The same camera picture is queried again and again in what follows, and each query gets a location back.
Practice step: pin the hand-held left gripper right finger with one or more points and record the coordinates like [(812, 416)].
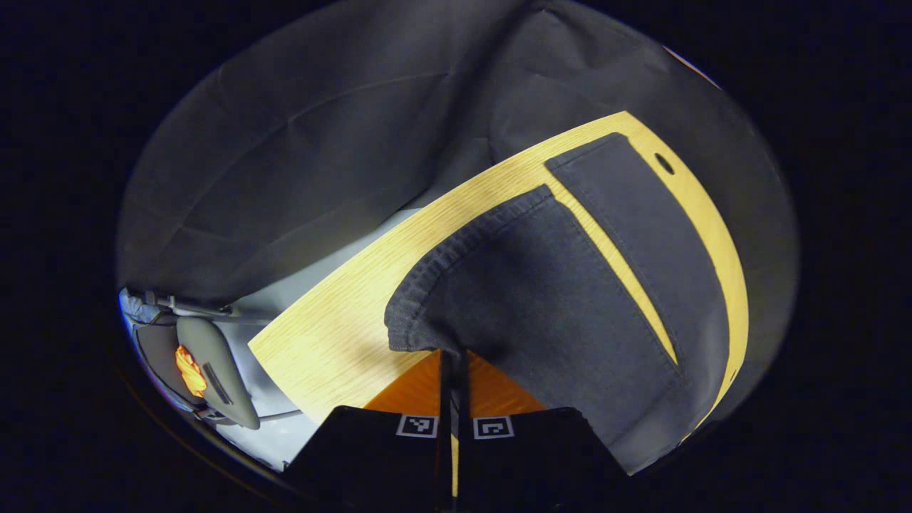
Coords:
[(541, 456)]

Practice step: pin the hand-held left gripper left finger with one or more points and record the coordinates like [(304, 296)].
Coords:
[(370, 456)]

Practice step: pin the dark jeans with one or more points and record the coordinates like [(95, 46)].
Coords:
[(541, 299)]

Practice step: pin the orange crumpled item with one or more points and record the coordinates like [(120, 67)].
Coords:
[(190, 370)]

